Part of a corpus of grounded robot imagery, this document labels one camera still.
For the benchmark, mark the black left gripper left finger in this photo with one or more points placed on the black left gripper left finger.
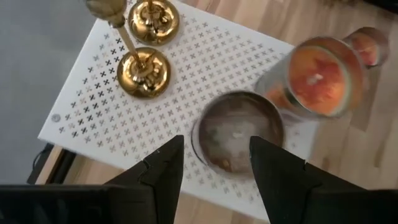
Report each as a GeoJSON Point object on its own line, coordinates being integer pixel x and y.
{"type": "Point", "coordinates": [124, 202]}

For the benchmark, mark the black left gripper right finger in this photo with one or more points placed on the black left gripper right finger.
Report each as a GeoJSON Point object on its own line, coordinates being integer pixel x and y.
{"type": "Point", "coordinates": [311, 199]}

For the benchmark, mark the grey candle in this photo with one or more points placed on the grey candle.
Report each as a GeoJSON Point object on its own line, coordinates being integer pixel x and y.
{"type": "Point", "coordinates": [236, 124]}

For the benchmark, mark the brass candlestick holder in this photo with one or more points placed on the brass candlestick holder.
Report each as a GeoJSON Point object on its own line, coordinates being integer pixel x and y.
{"type": "Point", "coordinates": [143, 74]}
{"type": "Point", "coordinates": [155, 25]}

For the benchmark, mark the white perforated metal shelf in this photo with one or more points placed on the white perforated metal shelf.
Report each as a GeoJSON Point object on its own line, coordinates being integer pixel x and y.
{"type": "Point", "coordinates": [155, 124]}

